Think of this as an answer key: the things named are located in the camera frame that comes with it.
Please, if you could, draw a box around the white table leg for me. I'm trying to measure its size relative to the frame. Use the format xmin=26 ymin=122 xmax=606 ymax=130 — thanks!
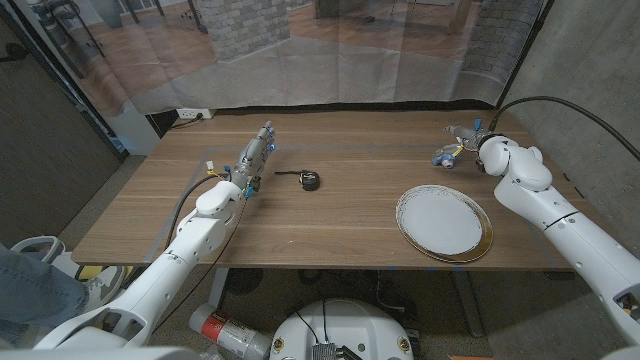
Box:
xmin=207 ymin=268 xmax=231 ymax=309

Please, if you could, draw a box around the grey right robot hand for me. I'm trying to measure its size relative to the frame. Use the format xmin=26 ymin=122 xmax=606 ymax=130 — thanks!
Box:
xmin=432 ymin=124 xmax=489 ymax=165

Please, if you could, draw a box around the grey table leg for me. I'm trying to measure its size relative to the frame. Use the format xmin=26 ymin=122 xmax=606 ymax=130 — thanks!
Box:
xmin=449 ymin=269 xmax=485 ymax=339

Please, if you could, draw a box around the printed room backdrop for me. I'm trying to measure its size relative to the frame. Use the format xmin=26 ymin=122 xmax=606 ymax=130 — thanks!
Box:
xmin=9 ymin=0 xmax=551 ymax=119

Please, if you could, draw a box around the white cylinder with red label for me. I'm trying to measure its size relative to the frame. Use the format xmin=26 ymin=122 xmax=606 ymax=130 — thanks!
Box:
xmin=188 ymin=303 xmax=274 ymax=360

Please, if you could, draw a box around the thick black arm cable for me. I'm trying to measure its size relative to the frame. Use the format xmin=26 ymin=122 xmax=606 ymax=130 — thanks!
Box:
xmin=487 ymin=95 xmax=640 ymax=161
xmin=167 ymin=172 xmax=231 ymax=249

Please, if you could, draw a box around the white and yellow sneaker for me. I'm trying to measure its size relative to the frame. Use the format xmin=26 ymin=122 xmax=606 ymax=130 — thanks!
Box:
xmin=74 ymin=264 xmax=134 ymax=301

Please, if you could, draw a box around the white rounded floor object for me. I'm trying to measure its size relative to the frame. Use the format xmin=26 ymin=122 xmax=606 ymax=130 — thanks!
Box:
xmin=10 ymin=235 xmax=67 ymax=266

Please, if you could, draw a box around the person leg in jeans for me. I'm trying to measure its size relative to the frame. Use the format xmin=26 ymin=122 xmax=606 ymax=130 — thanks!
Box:
xmin=0 ymin=243 xmax=90 ymax=346

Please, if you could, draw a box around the black round fan under table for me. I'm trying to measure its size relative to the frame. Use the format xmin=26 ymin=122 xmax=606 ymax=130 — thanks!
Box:
xmin=224 ymin=268 xmax=265 ymax=296

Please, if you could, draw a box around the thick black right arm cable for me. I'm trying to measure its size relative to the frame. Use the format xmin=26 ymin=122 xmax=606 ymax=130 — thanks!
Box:
xmin=487 ymin=95 xmax=640 ymax=161

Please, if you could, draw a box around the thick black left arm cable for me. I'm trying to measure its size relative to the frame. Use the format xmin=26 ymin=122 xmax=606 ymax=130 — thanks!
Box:
xmin=167 ymin=172 xmax=231 ymax=249

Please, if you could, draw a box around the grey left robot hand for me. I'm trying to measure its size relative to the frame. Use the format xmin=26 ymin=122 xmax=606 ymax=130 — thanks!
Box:
xmin=230 ymin=119 xmax=277 ymax=198

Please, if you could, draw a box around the black measuring tape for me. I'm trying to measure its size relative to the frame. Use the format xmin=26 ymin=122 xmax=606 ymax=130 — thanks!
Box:
xmin=273 ymin=169 xmax=322 ymax=192

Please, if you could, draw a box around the white power strip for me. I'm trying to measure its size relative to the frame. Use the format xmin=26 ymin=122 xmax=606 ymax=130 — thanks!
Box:
xmin=175 ymin=107 xmax=216 ymax=120

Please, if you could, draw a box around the dark perforated partition panel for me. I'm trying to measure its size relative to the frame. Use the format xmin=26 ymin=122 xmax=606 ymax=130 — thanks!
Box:
xmin=0 ymin=9 xmax=126 ymax=249

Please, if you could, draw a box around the white robot torso base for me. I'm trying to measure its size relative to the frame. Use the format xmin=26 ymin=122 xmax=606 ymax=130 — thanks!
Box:
xmin=269 ymin=298 xmax=415 ymax=360

